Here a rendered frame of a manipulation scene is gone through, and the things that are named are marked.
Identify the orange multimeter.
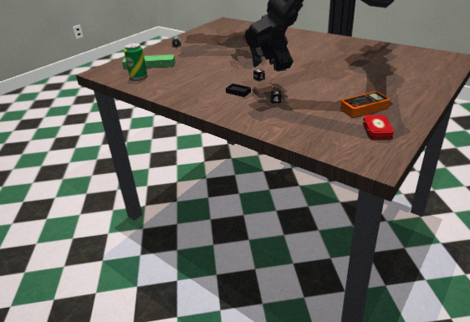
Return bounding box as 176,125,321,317
340,91,390,117

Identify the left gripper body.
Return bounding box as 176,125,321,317
251,39,282,59

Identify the green soda can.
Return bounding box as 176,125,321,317
124,43,147,79

